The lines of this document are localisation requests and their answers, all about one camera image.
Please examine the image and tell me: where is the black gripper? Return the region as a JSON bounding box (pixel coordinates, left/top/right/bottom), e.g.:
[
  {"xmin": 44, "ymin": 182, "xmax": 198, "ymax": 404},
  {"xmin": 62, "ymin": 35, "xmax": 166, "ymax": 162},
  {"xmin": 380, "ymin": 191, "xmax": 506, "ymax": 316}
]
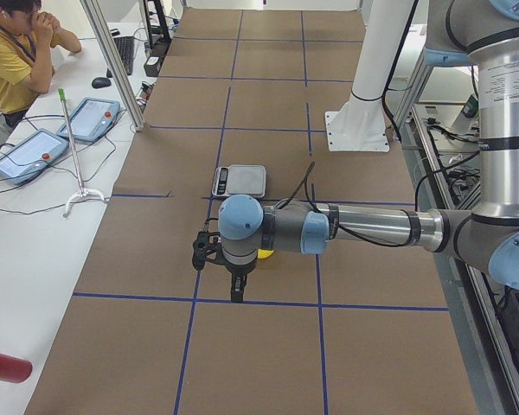
[{"xmin": 225, "ymin": 259, "xmax": 258, "ymax": 302}]

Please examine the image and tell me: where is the yellow mango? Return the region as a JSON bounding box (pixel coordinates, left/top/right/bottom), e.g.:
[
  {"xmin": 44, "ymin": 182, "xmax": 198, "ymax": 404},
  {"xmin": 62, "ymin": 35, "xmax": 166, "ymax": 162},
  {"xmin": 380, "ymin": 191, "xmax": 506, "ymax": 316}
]
[{"xmin": 258, "ymin": 249, "xmax": 274, "ymax": 259}]

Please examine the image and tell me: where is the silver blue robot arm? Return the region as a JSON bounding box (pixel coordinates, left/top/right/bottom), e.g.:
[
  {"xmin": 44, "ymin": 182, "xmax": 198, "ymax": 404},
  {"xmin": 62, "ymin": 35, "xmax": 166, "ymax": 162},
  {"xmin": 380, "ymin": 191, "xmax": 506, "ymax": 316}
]
[{"xmin": 193, "ymin": 1, "xmax": 519, "ymax": 303}]

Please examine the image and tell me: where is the grey digital kitchen scale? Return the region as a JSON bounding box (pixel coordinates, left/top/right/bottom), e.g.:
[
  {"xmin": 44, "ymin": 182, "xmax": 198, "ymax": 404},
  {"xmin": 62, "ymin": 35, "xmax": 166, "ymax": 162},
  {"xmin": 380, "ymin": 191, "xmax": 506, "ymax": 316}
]
[{"xmin": 211, "ymin": 164, "xmax": 266, "ymax": 199}]

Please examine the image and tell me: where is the metal rod with green tip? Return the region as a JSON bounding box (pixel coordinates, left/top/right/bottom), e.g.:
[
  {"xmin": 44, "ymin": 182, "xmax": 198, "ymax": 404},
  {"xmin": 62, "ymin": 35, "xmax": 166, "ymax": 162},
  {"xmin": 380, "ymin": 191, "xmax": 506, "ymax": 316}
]
[{"xmin": 58, "ymin": 88, "xmax": 106, "ymax": 219}]

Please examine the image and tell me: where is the blue teach pendant far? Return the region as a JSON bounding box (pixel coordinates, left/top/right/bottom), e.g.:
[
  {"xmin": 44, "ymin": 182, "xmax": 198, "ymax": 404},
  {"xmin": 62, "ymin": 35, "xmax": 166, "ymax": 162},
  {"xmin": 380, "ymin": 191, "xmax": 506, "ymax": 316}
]
[{"xmin": 68, "ymin": 97, "xmax": 120, "ymax": 144}]

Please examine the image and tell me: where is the blue teach pendant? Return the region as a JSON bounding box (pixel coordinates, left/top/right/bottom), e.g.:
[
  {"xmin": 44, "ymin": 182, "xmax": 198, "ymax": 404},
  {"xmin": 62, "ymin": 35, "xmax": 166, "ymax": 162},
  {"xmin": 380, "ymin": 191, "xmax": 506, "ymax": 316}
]
[
  {"xmin": 0, "ymin": 129, "xmax": 68, "ymax": 185},
  {"xmin": 68, "ymin": 97, "xmax": 120, "ymax": 144}
]

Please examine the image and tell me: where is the black computer mouse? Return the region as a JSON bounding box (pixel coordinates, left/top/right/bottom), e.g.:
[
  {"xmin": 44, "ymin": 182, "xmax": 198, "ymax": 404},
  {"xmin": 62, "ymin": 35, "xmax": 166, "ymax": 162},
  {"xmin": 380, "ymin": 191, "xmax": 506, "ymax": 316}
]
[{"xmin": 91, "ymin": 77, "xmax": 112, "ymax": 89}]

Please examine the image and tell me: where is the blue teach pendant near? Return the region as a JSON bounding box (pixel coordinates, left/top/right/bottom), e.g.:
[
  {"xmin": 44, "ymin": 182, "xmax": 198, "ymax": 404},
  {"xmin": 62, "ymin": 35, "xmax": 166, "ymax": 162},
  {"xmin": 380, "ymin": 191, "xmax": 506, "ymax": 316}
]
[{"xmin": 0, "ymin": 129, "xmax": 68, "ymax": 185}]

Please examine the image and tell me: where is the red cylinder bottle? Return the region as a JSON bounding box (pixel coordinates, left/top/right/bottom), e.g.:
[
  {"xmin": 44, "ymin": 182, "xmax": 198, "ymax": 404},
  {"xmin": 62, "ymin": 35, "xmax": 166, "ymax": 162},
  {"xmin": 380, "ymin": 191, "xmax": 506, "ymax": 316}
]
[{"xmin": 0, "ymin": 353, "xmax": 33, "ymax": 384}]

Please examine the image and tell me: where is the black keyboard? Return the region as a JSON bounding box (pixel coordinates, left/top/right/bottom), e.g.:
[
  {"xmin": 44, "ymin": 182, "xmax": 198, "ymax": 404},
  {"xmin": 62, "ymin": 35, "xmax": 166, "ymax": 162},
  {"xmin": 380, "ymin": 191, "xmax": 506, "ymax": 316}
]
[{"xmin": 113, "ymin": 36, "xmax": 134, "ymax": 75}]

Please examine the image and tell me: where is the person in yellow shirt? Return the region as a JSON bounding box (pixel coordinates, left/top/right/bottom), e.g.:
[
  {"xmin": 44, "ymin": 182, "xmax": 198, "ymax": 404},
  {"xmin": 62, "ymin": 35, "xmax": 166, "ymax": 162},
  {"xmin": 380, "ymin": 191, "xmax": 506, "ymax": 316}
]
[{"xmin": 0, "ymin": 0, "xmax": 82, "ymax": 128}]

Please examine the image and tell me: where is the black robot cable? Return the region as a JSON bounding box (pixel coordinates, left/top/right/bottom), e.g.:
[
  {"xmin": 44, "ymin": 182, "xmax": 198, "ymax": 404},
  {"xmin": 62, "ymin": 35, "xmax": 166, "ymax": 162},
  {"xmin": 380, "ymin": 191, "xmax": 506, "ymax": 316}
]
[{"xmin": 280, "ymin": 161, "xmax": 416, "ymax": 248}]

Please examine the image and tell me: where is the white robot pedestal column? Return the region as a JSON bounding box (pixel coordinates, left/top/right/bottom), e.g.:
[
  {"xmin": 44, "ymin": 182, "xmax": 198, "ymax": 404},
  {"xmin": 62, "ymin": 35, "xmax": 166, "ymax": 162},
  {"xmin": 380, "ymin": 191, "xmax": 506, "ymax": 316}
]
[{"xmin": 325, "ymin": 0, "xmax": 417, "ymax": 152}]

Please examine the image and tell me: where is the aluminium frame post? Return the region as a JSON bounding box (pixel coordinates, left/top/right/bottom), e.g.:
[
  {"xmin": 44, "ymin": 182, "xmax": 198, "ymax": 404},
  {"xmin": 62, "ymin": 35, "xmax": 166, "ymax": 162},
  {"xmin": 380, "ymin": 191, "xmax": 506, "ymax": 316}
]
[{"xmin": 80, "ymin": 0, "xmax": 145, "ymax": 131}]

